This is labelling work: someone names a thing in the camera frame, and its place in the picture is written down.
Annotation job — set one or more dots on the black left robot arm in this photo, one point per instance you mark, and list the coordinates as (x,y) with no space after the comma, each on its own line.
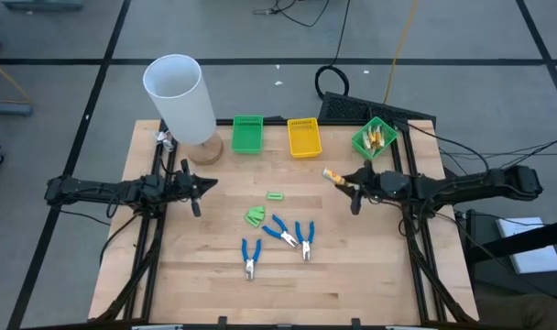
(90,190)

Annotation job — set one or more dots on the grey floor platform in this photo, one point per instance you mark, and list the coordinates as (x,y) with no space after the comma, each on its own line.
(40,4)

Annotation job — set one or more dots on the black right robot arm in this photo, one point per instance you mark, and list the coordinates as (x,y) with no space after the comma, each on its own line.
(480,183)

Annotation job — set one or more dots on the yellow plastic basket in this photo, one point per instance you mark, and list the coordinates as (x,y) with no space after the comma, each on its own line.
(304,137)

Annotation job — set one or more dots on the white booklet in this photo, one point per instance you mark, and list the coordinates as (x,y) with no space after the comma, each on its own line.
(537,262)

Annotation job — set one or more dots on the black cart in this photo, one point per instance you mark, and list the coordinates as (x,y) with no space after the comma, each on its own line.
(489,275)

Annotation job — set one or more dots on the green rectangular eraser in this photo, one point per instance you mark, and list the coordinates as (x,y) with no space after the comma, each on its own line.
(258,210)
(255,215)
(252,222)
(274,196)

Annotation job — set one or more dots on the grey stand base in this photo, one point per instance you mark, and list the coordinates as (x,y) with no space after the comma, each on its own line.
(8,109)

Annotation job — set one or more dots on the green plastic basket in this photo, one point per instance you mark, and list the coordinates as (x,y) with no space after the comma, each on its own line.
(247,135)
(388,130)

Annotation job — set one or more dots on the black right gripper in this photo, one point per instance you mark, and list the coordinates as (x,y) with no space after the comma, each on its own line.
(393,185)

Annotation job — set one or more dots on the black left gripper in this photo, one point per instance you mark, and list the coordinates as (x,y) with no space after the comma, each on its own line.
(187,185)

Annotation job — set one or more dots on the black table clamp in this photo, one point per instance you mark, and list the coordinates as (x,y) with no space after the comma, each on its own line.
(355,322)
(221,321)

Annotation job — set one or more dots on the silver metal bracket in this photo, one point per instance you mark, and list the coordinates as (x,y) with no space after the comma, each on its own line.
(157,327)
(404,327)

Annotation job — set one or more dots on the orange snack packets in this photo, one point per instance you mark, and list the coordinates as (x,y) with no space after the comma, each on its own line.
(331,175)

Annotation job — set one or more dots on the white shade wooden base lamp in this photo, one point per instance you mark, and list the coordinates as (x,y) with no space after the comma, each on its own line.
(178,101)

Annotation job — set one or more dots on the black metal beam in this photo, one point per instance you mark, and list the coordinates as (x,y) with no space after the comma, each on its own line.
(521,240)

